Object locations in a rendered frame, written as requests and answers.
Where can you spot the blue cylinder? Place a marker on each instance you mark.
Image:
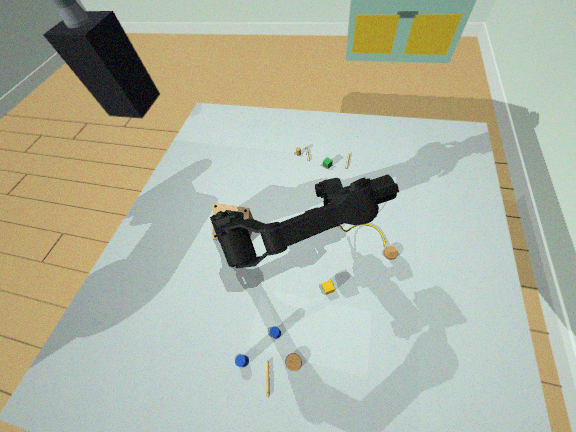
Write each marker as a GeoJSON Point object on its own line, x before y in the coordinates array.
{"type": "Point", "coordinates": [242, 360]}
{"type": "Point", "coordinates": [275, 332]}

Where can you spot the orange round disc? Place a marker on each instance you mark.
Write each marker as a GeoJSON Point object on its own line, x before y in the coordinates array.
{"type": "Point", "coordinates": [294, 362]}

